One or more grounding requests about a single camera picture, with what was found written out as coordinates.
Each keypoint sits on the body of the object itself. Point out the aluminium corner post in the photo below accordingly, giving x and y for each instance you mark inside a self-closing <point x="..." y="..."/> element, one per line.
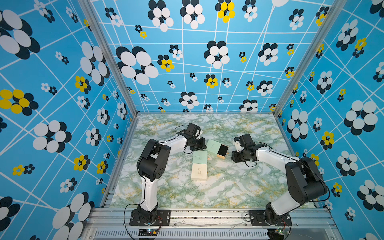
<point x="102" y="41"/>
<point x="324" y="29"/>

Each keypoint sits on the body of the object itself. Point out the mint jewelry box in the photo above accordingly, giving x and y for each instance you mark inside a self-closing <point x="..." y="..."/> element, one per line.
<point x="200" y="157"/>
<point x="217" y="149"/>

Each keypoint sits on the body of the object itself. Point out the cream drawer jewelry box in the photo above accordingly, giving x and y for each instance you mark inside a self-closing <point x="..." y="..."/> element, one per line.
<point x="199" y="172"/>

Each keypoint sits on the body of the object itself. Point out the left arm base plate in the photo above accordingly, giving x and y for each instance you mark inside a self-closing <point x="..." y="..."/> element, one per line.
<point x="160" y="217"/>

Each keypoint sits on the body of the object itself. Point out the aluminium front rail frame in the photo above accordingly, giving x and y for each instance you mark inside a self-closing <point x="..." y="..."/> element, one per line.
<point x="212" y="224"/>

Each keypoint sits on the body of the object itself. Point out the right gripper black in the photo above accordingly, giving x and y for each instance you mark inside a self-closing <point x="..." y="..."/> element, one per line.
<point x="235" y="158"/>

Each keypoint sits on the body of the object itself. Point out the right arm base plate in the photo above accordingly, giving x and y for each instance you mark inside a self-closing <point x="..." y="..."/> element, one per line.
<point x="267" y="218"/>

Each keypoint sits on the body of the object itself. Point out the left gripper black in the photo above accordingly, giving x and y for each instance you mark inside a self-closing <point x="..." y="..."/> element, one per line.
<point x="202" y="145"/>

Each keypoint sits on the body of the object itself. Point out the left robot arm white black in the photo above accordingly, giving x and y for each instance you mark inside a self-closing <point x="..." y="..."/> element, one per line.
<point x="152" y="164"/>

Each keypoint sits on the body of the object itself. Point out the right aluminium corner post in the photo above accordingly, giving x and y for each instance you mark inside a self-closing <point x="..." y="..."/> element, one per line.
<point x="324" y="29"/>

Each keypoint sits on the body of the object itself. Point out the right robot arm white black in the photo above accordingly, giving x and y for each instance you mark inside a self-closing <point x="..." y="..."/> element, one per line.
<point x="304" y="181"/>

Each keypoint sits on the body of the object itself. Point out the left aluminium corner post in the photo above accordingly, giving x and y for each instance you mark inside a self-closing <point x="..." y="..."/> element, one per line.
<point x="102" y="41"/>

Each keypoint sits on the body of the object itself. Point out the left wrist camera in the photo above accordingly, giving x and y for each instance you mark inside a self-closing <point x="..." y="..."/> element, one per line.
<point x="193" y="130"/>

